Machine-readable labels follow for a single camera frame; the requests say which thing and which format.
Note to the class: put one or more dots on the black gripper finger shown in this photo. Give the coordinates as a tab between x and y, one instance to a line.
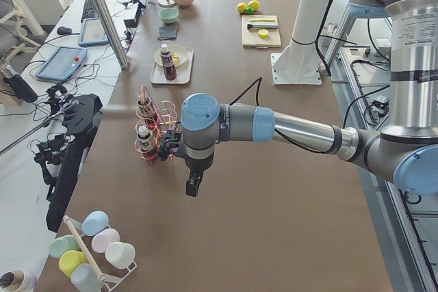
192	184

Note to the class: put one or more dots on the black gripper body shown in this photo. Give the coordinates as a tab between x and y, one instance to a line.
198	166

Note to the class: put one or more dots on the tea bottle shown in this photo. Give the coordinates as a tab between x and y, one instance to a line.
145	139
168	65
145	108

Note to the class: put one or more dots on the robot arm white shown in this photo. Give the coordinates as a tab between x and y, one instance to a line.
310	18

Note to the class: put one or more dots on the tea bottle front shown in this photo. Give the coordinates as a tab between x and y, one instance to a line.
145	139

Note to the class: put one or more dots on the white rectangular tray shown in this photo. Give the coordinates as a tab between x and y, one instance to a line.
183	72

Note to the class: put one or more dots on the white cup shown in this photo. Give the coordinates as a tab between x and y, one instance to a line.
120	254

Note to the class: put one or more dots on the blue cup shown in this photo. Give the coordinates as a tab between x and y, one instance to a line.
95	222

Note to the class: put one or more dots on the pink cup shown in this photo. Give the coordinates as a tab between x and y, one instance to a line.
103	239

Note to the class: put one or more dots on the white round plate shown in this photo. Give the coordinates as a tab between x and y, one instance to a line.
183	54

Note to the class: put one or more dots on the black teleoperation device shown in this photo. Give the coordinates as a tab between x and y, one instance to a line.
60	158

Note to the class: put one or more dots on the grey folded cloth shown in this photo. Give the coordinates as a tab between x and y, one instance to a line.
167	32

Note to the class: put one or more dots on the grey cup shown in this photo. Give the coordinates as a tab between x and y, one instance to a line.
84	279

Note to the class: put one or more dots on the yellow cup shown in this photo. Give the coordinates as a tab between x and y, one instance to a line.
70	260

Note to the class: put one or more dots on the green cup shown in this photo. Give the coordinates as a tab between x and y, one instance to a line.
63	244

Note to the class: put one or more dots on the half lemon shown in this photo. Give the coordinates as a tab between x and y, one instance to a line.
263	33

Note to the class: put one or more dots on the wooden cutting board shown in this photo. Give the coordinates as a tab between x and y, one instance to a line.
250	38

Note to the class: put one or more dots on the steel muddler black tip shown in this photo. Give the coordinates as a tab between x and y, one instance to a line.
262	25

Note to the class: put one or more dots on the mint green bowl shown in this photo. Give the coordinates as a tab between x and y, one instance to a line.
169	15

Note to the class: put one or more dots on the yellow plastic knife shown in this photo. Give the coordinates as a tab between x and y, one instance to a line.
263	20

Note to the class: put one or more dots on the green lime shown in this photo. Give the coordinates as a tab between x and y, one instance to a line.
249	11

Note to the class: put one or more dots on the lower yellow lemon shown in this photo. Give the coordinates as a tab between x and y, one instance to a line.
241	7

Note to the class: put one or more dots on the yellow lemon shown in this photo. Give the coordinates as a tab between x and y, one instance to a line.
241	7
254	4

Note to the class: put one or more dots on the near blue tablet pendant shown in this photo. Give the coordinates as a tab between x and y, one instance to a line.
62	63

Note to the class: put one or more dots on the blue tablet pendant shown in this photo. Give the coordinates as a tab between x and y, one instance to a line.
62	63
92	33

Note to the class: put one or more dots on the far blue tablet pendant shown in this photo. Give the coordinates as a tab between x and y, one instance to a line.
92	33

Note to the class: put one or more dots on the upper yellow lemon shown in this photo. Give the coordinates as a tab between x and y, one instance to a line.
254	4

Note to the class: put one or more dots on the black keyboard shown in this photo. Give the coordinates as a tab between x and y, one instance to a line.
89	10

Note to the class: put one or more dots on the black computer mouse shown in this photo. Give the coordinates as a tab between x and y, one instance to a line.
63	30

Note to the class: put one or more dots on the black water bottle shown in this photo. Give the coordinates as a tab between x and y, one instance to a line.
19	86

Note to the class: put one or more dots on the copper wire bottle rack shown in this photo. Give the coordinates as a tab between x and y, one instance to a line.
163	119

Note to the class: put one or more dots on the braided ring bread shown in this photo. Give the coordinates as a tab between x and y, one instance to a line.
175	58

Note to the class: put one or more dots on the white wire cup rack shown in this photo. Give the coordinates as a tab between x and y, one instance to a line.
105	272

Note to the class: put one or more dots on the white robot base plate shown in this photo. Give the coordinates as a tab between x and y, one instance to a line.
295	70

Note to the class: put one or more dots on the aluminium frame post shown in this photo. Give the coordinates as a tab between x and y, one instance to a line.
111	33

